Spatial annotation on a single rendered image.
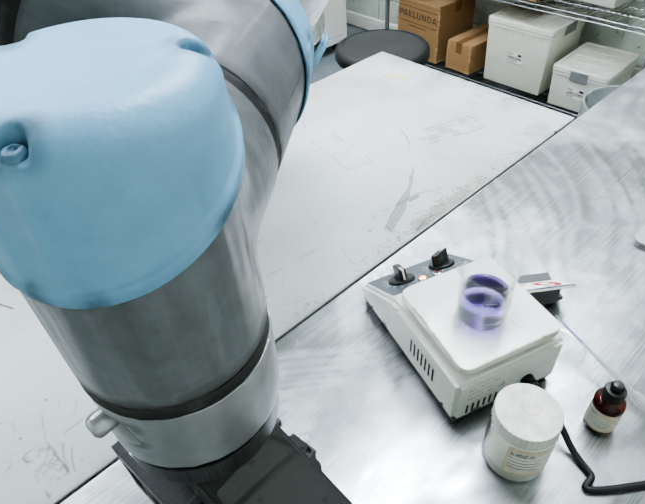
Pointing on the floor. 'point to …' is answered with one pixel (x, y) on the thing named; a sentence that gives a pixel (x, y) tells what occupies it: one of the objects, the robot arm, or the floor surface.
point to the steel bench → (417, 450)
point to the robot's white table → (276, 244)
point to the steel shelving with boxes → (525, 45)
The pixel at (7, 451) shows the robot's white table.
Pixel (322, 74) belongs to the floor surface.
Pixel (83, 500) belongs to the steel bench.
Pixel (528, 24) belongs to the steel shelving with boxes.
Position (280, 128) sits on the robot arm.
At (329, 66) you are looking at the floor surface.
